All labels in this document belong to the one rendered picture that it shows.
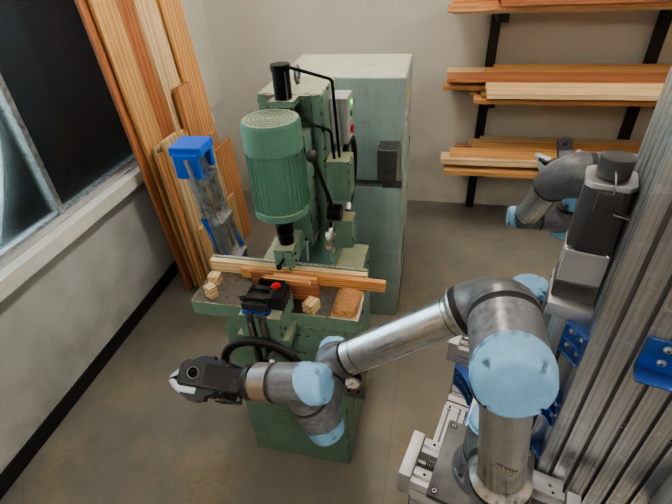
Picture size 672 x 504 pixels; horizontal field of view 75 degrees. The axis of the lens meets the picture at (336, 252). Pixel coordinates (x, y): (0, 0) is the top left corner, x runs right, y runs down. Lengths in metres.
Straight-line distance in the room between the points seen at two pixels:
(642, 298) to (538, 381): 0.36
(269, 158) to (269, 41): 2.48
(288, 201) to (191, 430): 1.42
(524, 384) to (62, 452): 2.28
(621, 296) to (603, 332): 0.10
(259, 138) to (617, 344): 0.97
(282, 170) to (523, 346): 0.87
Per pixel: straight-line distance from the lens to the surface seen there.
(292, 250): 1.49
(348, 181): 1.54
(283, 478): 2.19
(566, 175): 1.22
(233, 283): 1.67
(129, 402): 2.65
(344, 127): 1.57
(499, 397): 0.69
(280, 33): 3.67
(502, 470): 0.90
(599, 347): 1.06
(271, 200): 1.35
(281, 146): 1.27
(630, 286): 0.96
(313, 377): 0.79
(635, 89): 3.30
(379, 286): 1.54
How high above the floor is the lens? 1.92
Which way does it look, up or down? 36 degrees down
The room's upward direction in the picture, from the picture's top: 3 degrees counter-clockwise
